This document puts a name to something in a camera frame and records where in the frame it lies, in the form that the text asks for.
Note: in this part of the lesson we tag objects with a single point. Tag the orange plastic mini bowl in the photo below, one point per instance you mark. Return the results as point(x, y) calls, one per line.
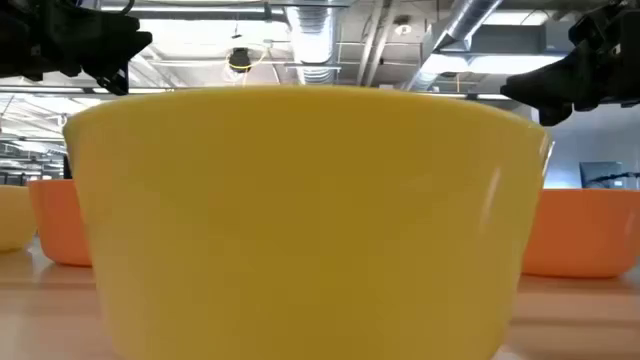
point(60, 225)
point(585, 235)

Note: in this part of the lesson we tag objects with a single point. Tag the slanted silver ceiling duct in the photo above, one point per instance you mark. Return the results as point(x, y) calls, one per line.
point(465, 20)

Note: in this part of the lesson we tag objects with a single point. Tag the computer monitor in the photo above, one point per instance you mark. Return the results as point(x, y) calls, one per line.
point(600, 172)

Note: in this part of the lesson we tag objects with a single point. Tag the round silver ceiling duct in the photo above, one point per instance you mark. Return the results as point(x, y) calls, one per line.
point(312, 40)

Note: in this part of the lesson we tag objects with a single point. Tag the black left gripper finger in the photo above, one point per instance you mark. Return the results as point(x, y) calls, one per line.
point(117, 42)
point(115, 80)

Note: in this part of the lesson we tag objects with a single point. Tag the long ceiling light strip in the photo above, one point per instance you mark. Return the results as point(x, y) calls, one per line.
point(50, 90)

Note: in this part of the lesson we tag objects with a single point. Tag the yellow plastic mini bowl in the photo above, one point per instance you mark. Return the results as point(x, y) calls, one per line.
point(310, 225)
point(12, 220)

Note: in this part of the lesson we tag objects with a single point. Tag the round ceiling fixture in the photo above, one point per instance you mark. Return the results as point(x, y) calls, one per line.
point(403, 29)

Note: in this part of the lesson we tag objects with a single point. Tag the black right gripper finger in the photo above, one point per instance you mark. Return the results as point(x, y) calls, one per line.
point(555, 115)
point(550, 87)

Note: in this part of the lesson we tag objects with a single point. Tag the rectangular grey ceiling duct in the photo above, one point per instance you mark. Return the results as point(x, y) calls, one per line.
point(500, 40)

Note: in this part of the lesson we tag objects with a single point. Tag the black cabinet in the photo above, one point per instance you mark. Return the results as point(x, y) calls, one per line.
point(67, 167)

